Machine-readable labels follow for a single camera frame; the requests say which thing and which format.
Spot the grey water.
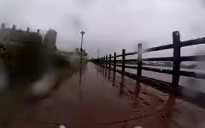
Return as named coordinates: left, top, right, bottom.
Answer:
left=113, top=61, right=205, bottom=96

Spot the grass verge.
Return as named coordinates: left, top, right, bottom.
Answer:
left=0, top=59, right=88, bottom=128

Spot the group of tall buildings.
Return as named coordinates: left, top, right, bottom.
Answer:
left=0, top=22, right=58, bottom=51

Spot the wet red path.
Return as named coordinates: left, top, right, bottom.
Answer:
left=9, top=61, right=205, bottom=128

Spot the dark wooden rail fence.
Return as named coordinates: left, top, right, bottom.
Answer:
left=89, top=30, right=205, bottom=98

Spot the tall lamp pole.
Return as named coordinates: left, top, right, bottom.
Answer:
left=78, top=29, right=86, bottom=73

